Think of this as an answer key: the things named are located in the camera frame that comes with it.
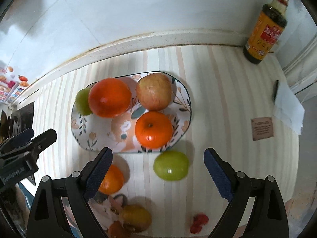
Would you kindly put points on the red cherry cluster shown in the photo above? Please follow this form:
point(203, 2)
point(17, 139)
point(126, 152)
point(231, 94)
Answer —
point(199, 221)

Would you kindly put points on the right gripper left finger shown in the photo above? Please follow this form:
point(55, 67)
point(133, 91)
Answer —
point(47, 217)

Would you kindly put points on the white folded paper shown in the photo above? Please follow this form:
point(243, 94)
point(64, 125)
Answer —
point(288, 108)

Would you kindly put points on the small orange tangerine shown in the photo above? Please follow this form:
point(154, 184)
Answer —
point(113, 181)

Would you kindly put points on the soy sauce bottle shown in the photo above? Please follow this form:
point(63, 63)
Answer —
point(269, 27)

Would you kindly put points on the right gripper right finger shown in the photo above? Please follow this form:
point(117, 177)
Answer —
point(268, 217)

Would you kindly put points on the brown russet apple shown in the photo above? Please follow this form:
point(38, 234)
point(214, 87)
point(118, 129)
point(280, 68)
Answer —
point(135, 218)

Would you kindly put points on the large orange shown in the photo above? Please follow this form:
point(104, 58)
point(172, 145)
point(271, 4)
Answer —
point(109, 97)

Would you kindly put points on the colourful wall sticker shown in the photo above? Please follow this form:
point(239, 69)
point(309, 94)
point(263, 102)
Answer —
point(12, 84)

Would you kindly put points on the floral oval ceramic plate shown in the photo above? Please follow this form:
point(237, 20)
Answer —
point(92, 132)

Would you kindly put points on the green apple off plate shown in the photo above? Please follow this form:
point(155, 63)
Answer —
point(171, 165)

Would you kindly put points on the reddish yellow apple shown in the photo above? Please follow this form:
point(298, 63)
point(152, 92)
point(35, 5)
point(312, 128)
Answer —
point(154, 91)

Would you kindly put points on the dark red orange fruit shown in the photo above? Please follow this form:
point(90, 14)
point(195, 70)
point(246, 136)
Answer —
point(117, 231)

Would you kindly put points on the green apple on plate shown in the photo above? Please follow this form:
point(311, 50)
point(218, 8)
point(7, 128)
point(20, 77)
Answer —
point(82, 103)

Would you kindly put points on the orange tangerine with stem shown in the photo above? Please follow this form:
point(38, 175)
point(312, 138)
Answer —
point(153, 130)

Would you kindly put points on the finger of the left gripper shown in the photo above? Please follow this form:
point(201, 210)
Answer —
point(41, 142)
point(19, 139)

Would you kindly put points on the brown label tag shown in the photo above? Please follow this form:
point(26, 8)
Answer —
point(262, 128)

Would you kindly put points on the black pen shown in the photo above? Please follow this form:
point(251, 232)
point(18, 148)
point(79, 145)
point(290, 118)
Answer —
point(275, 89)

